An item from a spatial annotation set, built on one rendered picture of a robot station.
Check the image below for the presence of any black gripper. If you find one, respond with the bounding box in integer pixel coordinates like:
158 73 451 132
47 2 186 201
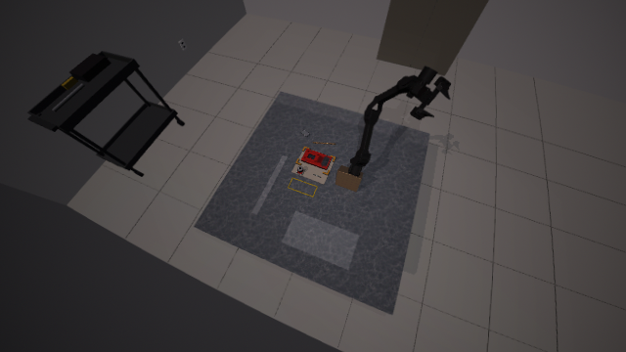
410 76 451 120

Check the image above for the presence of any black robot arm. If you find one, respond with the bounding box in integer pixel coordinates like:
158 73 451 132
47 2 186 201
348 66 438 177

